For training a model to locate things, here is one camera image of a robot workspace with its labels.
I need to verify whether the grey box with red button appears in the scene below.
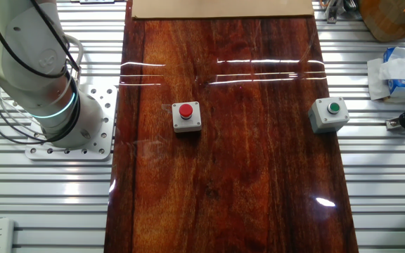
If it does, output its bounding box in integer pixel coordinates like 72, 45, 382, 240
171, 100, 203, 134

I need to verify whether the dark red wooden board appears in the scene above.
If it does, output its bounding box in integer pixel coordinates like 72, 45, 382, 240
103, 0, 360, 253

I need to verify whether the brown cardboard sheet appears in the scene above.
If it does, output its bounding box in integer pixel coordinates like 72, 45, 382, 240
131, 0, 315, 20

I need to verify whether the grey box with green button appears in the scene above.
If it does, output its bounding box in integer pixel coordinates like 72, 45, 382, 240
307, 96, 350, 134

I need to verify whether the metal clamp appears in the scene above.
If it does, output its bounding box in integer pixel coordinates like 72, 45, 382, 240
324, 0, 341, 25

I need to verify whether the white tissue sheet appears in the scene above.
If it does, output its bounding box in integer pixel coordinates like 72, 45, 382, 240
366, 58, 392, 101

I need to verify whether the brown orange bulky bag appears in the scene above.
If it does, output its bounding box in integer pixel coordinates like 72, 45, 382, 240
359, 0, 405, 43

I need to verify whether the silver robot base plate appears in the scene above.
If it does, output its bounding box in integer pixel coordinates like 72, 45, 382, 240
25, 84, 119, 162

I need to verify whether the black cable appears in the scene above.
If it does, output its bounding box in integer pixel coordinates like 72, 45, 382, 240
0, 79, 82, 145
0, 0, 81, 80

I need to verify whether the thick grey robot cable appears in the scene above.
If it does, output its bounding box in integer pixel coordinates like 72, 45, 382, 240
63, 34, 85, 87

